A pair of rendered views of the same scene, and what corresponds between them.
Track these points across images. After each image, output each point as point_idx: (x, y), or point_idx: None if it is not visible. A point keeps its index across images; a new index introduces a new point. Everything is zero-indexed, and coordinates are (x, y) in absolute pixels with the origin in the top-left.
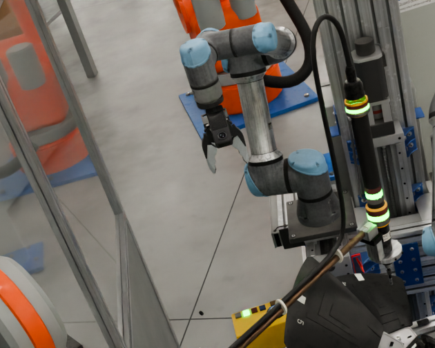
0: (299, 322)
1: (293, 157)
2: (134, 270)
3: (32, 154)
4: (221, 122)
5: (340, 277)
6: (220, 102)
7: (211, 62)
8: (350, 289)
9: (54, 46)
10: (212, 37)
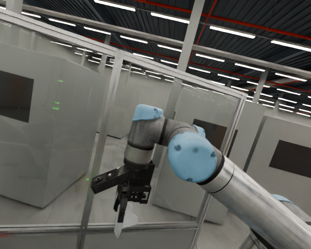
0: None
1: None
2: (169, 240)
3: (105, 111)
4: (112, 175)
5: None
6: (128, 165)
7: (140, 127)
8: None
9: (228, 139)
10: (178, 124)
